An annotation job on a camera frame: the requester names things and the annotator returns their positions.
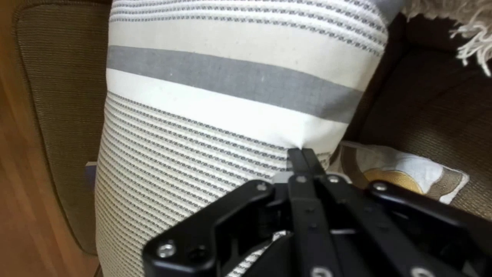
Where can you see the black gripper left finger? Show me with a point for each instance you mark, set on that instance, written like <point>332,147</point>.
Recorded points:
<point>231,210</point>

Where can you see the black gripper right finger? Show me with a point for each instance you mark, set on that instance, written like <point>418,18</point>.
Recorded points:
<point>358,221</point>

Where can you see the gray striped pillow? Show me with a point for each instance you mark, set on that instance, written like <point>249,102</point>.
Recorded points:
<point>204,128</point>

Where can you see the blue and white fringed pillow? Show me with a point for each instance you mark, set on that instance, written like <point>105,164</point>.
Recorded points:
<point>470,25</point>

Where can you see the brown fabric sofa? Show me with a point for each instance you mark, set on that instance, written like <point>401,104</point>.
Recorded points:
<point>435,118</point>

